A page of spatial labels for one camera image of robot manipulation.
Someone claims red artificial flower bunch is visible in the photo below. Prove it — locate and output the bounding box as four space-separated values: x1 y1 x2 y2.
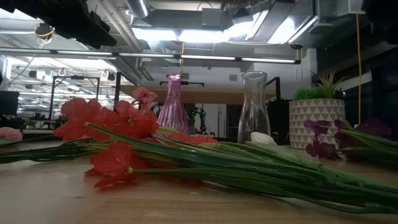
52 98 398 215

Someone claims clear glass vase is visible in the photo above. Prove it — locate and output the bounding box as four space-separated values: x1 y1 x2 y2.
237 71 272 144

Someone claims silver ventilation duct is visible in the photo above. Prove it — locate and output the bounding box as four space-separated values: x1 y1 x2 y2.
126 0 150 19

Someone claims pink artificial flower bunch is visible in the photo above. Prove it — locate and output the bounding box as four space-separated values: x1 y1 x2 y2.
0 86 218 165

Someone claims potted plant triangle-patterned pot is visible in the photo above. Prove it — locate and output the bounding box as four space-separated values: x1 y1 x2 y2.
288 70 348 151

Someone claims black monitor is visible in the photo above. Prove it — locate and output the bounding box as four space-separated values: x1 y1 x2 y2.
0 90 20 116

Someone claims purple artificial flower bunch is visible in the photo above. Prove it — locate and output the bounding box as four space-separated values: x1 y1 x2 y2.
303 117 398 170

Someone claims pink ribbed glass vase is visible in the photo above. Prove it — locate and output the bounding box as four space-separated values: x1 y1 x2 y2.
155 73 191 138

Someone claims black background camera bar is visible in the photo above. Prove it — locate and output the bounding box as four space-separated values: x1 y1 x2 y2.
159 80 205 88

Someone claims white artificial tulip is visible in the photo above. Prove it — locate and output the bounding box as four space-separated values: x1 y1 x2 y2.
198 131 324 169

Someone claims yellow hanging cable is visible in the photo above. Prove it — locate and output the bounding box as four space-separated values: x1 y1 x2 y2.
355 12 363 125

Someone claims black background rig frame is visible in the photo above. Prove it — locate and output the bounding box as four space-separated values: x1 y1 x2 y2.
49 75 101 121

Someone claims long LED light bar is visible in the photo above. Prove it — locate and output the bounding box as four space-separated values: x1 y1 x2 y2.
0 46 302 65

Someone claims black ceiling camera yellow cable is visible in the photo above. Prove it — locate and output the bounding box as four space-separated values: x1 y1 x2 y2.
34 23 56 41

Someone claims wooden shelf black frame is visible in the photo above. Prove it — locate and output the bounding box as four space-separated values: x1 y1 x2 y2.
113 72 284 146

